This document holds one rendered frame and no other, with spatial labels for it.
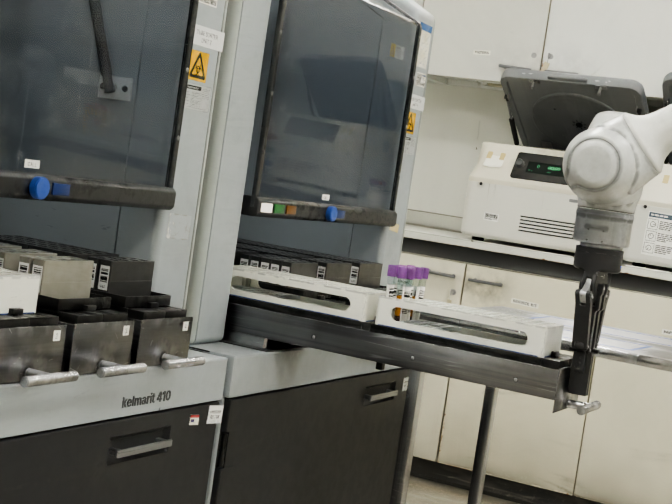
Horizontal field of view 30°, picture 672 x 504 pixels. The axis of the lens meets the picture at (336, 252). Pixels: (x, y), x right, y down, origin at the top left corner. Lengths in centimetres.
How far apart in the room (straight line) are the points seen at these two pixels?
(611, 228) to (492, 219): 255
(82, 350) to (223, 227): 50
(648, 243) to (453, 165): 118
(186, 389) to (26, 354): 40
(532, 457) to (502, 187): 96
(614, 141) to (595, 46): 298
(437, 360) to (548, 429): 245
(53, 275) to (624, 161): 81
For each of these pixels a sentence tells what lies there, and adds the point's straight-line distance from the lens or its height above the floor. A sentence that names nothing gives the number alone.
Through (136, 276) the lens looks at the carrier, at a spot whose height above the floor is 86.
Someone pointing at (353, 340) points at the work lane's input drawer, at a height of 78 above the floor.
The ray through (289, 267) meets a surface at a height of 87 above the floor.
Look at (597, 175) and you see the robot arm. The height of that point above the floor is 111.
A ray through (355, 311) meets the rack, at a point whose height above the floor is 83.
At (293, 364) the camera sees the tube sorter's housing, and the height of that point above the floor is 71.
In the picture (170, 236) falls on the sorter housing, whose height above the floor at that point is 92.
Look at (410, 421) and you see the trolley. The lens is 244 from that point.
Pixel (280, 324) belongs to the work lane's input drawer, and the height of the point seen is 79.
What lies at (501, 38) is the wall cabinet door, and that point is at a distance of 488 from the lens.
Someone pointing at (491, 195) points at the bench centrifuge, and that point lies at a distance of 452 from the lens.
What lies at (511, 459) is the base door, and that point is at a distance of 453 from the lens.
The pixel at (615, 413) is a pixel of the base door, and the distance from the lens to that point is 441.
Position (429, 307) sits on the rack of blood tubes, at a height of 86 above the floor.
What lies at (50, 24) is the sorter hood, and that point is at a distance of 171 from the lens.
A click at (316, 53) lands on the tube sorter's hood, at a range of 233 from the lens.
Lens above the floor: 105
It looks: 3 degrees down
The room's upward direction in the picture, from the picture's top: 8 degrees clockwise
